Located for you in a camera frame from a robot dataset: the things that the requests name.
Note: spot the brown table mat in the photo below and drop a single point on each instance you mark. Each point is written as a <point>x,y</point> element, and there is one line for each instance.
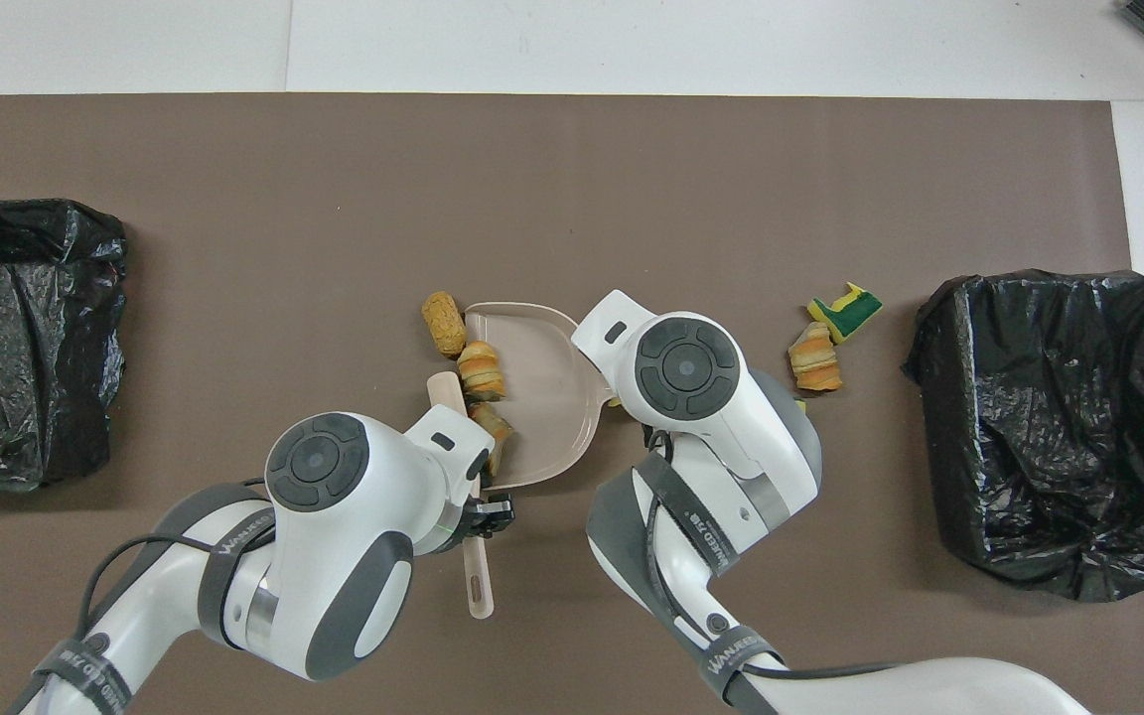
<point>632,169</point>

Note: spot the notched green yellow sponge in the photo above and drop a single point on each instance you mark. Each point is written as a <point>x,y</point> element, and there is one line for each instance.
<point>845,313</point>

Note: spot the black bag lined bin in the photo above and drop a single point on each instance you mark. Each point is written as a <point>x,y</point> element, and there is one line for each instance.
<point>26,338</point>
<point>1029,427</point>

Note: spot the orange striped bread slices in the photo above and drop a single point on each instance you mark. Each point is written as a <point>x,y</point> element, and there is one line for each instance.
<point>815,357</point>

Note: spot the brown waffle sponge piece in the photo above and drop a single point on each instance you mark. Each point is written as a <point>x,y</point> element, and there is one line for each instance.
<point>445,323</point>

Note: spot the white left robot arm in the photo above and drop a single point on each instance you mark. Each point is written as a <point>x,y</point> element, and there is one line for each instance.
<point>334,556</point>

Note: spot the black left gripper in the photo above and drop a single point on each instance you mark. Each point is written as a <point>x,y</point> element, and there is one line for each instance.
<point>488,516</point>

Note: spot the pale cream sponge piece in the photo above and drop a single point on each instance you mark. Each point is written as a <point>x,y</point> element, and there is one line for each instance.
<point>491,427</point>

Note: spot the orange striped sponge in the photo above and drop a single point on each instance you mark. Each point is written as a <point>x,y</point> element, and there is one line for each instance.
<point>482,369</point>

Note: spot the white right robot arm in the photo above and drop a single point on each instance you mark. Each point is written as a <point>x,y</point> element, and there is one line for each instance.
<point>691,377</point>

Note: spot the beige hand brush black bristles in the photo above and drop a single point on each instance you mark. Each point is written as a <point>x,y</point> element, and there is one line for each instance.
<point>478,586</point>

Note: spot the beige plastic dustpan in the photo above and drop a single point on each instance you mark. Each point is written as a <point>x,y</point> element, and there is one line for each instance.
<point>547,397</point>

